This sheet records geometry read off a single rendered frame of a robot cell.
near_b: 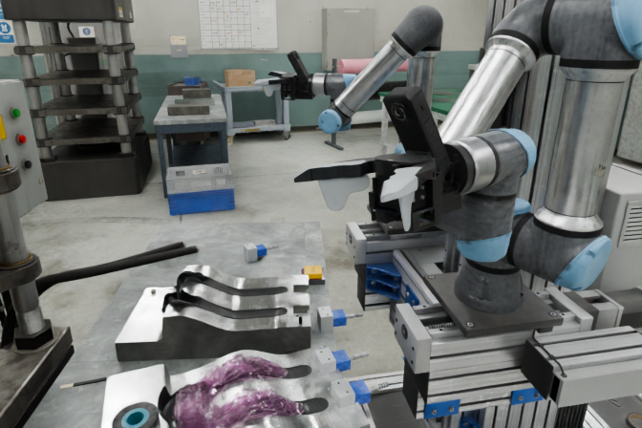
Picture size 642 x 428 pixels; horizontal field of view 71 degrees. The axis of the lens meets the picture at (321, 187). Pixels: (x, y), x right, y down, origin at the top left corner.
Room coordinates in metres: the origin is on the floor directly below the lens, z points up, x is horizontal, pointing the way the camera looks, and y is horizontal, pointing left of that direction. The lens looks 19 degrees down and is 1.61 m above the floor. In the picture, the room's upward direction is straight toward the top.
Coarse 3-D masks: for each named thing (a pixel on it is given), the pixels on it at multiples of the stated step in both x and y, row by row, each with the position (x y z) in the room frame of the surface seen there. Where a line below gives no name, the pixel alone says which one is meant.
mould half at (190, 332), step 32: (160, 288) 1.20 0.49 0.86; (192, 288) 1.08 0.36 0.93; (256, 288) 1.17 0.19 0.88; (288, 288) 1.16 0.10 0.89; (128, 320) 1.04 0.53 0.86; (160, 320) 1.04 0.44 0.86; (192, 320) 0.96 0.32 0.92; (224, 320) 1.00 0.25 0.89; (256, 320) 1.00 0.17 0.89; (288, 320) 1.00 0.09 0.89; (128, 352) 0.95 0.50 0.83; (160, 352) 0.95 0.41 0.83; (192, 352) 0.96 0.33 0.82; (224, 352) 0.96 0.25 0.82
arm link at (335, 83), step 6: (324, 78) 1.56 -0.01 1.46; (330, 78) 1.55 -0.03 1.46; (336, 78) 1.55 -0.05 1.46; (342, 78) 1.54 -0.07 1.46; (348, 78) 1.54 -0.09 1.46; (324, 84) 1.55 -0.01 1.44; (330, 84) 1.54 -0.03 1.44; (336, 84) 1.54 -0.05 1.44; (342, 84) 1.53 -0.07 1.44; (348, 84) 1.53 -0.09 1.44; (324, 90) 1.55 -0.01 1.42; (330, 90) 1.55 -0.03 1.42; (336, 90) 1.54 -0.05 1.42; (342, 90) 1.53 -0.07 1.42; (336, 96) 1.54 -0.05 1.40
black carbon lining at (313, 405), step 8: (288, 368) 0.86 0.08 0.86; (296, 368) 0.86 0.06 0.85; (304, 368) 0.86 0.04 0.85; (288, 376) 0.83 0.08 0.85; (296, 376) 0.84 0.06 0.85; (160, 392) 0.72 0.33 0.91; (168, 392) 0.75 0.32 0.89; (176, 392) 0.76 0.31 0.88; (160, 400) 0.72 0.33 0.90; (168, 400) 0.74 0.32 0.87; (304, 400) 0.76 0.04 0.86; (312, 400) 0.76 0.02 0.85; (320, 400) 0.76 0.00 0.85; (160, 408) 0.71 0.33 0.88; (168, 408) 0.73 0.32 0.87; (304, 408) 0.74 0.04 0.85; (312, 408) 0.75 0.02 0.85; (320, 408) 0.75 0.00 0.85; (160, 416) 0.67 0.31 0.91; (168, 416) 0.71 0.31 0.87
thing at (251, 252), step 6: (246, 246) 1.50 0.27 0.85; (252, 246) 1.50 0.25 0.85; (258, 246) 1.52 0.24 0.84; (264, 246) 1.52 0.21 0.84; (270, 246) 1.54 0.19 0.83; (276, 246) 1.55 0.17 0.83; (246, 252) 1.48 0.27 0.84; (252, 252) 1.48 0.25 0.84; (258, 252) 1.50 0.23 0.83; (264, 252) 1.51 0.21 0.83; (246, 258) 1.49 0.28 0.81; (252, 258) 1.48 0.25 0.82
